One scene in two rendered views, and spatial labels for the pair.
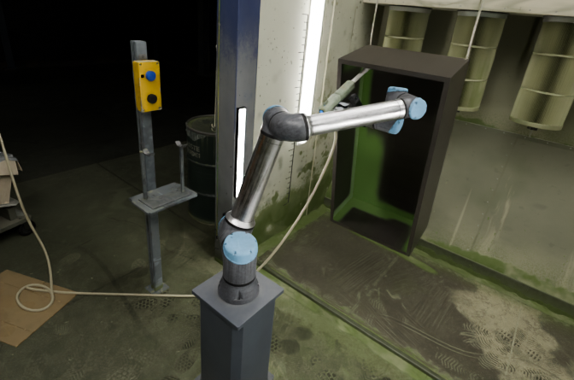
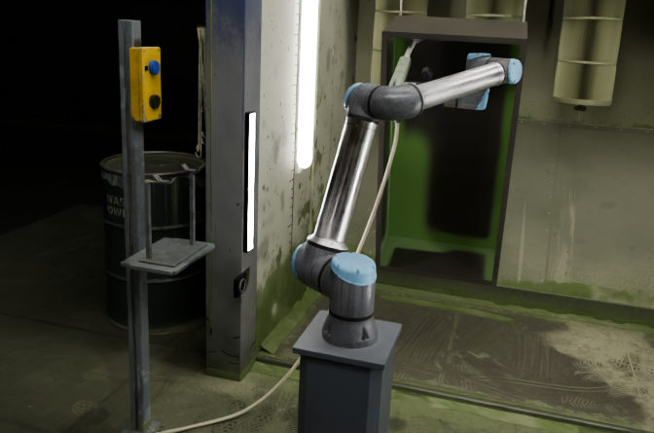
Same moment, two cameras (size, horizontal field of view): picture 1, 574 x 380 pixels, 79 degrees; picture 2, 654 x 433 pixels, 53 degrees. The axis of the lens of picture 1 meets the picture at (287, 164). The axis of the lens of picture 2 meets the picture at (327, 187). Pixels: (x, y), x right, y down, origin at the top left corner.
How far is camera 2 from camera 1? 1.16 m
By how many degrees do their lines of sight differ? 21
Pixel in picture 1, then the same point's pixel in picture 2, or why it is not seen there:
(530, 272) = (619, 288)
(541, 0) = not seen: outside the picture
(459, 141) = not seen: hidden behind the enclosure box
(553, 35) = not seen: outside the picture
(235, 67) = (242, 54)
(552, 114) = (600, 87)
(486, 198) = (546, 209)
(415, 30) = (418, 1)
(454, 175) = not seen: hidden behind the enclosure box
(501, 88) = (530, 67)
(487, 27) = not seen: outside the picture
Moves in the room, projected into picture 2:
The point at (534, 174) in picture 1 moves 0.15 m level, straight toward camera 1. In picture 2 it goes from (591, 167) to (593, 172)
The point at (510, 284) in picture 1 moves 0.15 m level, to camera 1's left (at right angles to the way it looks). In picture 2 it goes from (601, 310) to (580, 313)
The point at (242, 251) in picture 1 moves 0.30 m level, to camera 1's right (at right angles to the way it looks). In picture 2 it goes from (364, 268) to (446, 260)
